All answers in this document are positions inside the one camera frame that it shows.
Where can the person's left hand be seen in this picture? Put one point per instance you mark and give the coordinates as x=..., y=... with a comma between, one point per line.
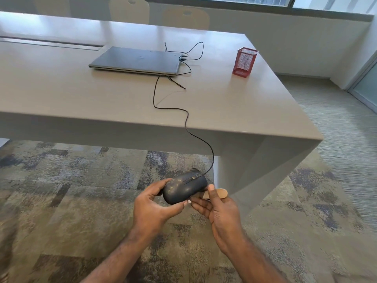
x=147, y=213

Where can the person's right hand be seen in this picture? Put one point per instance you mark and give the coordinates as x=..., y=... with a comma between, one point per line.
x=225, y=224

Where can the person's left forearm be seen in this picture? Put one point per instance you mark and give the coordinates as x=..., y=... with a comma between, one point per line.
x=117, y=262

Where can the grey window frame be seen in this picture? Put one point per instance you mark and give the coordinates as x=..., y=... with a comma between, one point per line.
x=265, y=10

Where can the black dusty computer mouse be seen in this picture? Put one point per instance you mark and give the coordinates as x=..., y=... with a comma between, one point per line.
x=182, y=191

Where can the grey closed laptop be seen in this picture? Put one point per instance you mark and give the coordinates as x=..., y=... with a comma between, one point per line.
x=135, y=58

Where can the frosted glass door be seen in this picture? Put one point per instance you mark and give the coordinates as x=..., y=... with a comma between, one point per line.
x=368, y=88

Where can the beige chair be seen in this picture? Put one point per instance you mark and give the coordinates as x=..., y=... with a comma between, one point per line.
x=129, y=11
x=52, y=5
x=185, y=20

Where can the wooden brush with pink bristles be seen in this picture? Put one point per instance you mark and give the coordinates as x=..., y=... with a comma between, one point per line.
x=221, y=193

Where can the red mesh pen holder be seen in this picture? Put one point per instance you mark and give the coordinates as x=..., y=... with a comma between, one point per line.
x=244, y=62

